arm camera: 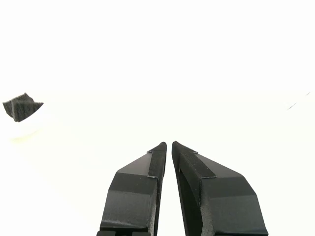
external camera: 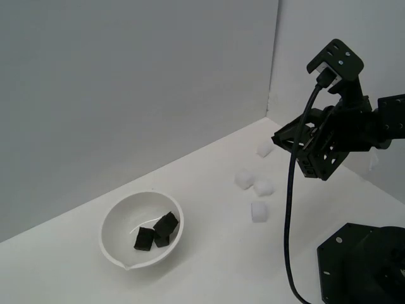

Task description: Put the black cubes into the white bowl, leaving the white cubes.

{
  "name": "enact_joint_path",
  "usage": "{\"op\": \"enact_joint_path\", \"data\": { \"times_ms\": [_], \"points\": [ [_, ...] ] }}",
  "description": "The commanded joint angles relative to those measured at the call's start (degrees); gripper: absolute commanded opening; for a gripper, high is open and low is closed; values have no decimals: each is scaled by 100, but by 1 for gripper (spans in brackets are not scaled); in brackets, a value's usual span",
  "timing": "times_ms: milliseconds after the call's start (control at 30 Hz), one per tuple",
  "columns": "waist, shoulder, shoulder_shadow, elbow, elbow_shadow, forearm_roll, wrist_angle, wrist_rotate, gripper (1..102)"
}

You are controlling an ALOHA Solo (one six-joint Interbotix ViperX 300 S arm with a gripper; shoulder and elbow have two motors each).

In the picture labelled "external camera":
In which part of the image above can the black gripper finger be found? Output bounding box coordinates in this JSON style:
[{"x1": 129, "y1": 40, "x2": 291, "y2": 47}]
[
  {"x1": 270, "y1": 109, "x2": 332, "y2": 156},
  {"x1": 298, "y1": 138, "x2": 352, "y2": 182}
]

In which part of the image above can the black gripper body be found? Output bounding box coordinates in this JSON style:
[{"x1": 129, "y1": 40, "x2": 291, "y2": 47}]
[{"x1": 318, "y1": 94, "x2": 382, "y2": 153}]

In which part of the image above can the black foam cube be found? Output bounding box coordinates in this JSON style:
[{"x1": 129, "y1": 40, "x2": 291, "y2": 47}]
[
  {"x1": 154, "y1": 233, "x2": 172, "y2": 249},
  {"x1": 133, "y1": 225, "x2": 156, "y2": 253},
  {"x1": 153, "y1": 212, "x2": 179, "y2": 237}
]

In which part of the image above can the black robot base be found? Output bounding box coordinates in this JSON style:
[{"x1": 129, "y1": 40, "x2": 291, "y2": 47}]
[{"x1": 316, "y1": 222, "x2": 405, "y2": 304}]

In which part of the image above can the white ceramic bowl with spout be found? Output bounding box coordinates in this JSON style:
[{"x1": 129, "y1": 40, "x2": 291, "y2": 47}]
[{"x1": 100, "y1": 191, "x2": 185, "y2": 272}]

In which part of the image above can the white foam cube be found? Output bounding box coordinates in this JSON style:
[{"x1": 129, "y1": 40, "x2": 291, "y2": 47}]
[
  {"x1": 256, "y1": 142, "x2": 275, "y2": 158},
  {"x1": 253, "y1": 179, "x2": 275, "y2": 197},
  {"x1": 234, "y1": 169, "x2": 255, "y2": 191},
  {"x1": 251, "y1": 201, "x2": 268, "y2": 224}
]

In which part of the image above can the large clear tape piece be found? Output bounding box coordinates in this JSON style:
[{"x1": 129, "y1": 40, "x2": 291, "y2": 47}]
[{"x1": 368, "y1": 151, "x2": 380, "y2": 174}]

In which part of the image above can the thick black camera cable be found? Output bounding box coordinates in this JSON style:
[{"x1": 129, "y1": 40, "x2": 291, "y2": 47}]
[{"x1": 283, "y1": 70, "x2": 333, "y2": 304}]

